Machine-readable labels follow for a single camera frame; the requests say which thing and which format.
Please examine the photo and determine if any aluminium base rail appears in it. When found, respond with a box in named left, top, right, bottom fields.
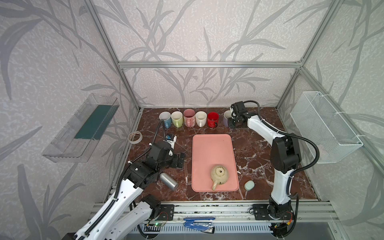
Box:
left=162, top=200, right=340, bottom=223

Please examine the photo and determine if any pink mug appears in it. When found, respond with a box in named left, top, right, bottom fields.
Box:
left=183, top=109, right=196, bottom=128

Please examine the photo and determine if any purple mug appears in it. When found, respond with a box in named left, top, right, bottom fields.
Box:
left=223, top=110, right=232, bottom=128

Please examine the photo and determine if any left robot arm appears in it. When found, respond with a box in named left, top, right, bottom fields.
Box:
left=72, top=133, right=185, bottom=240

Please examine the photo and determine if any red mug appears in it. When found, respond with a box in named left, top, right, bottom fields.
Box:
left=207, top=112, right=220, bottom=128

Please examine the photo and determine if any clear plastic wall shelf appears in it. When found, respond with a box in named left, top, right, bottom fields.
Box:
left=42, top=94, right=120, bottom=163

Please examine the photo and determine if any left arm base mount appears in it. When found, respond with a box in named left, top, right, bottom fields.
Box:
left=151, top=204, right=175, bottom=221

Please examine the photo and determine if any white mug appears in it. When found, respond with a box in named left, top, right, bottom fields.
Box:
left=195, top=111, right=208, bottom=128

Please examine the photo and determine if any silver spray bottle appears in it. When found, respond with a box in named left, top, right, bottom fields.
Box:
left=160, top=173, right=179, bottom=191

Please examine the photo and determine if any pale green soap bar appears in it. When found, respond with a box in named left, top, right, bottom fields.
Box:
left=244, top=180, right=255, bottom=191

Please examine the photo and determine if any white wire basket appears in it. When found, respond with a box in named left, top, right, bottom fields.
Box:
left=290, top=91, right=364, bottom=164

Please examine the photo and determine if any horizontal aluminium frame bar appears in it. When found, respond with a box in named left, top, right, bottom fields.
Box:
left=118, top=61, right=301, bottom=69

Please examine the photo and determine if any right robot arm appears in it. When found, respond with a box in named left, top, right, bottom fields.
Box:
left=228, top=100, right=320, bottom=220

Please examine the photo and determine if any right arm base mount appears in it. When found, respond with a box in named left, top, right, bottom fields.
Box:
left=249, top=204, right=293, bottom=221

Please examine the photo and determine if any white tape roll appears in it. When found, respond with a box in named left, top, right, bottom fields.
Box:
left=128, top=131, right=143, bottom=145

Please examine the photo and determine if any light green mug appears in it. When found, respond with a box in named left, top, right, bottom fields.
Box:
left=171, top=111, right=184, bottom=128

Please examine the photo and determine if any blue stapler tool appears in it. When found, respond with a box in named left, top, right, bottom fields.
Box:
left=184, top=217, right=216, bottom=234

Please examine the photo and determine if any blue flower mug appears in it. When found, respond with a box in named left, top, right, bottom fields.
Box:
left=159, top=112, right=172, bottom=129

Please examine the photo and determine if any beige ceramic teapot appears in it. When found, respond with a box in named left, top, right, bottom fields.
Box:
left=211, top=165, right=229, bottom=191

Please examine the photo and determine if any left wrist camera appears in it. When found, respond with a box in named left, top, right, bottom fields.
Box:
left=165, top=134, right=177, bottom=149

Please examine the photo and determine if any pink plastic tray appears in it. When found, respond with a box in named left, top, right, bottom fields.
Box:
left=192, top=134, right=239, bottom=192

